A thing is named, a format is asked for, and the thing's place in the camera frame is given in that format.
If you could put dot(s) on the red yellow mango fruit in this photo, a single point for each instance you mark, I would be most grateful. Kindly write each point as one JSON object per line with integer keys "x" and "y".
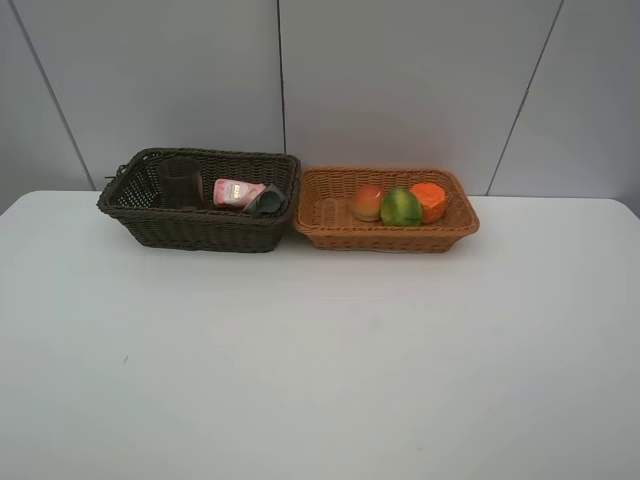
{"x": 366, "y": 203}

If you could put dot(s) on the black bottle green label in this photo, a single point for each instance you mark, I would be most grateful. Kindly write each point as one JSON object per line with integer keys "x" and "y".
{"x": 268, "y": 201}

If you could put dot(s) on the green fruit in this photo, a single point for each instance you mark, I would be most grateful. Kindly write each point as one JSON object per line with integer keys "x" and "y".
{"x": 401, "y": 208}

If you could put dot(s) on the pink lotion bottle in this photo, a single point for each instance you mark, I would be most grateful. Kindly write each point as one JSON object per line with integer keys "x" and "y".
{"x": 235, "y": 194}

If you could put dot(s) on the orange tangerine fruit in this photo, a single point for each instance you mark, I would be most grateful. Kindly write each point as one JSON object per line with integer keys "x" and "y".
{"x": 433, "y": 200}

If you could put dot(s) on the translucent purple plastic cup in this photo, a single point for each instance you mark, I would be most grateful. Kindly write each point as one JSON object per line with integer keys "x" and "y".
{"x": 181, "y": 183}

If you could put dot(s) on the light orange wicker basket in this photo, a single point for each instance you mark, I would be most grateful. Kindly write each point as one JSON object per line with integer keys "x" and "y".
{"x": 323, "y": 211}

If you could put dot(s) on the dark brown wicker basket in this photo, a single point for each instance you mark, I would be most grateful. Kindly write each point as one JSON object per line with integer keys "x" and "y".
{"x": 134, "y": 198}

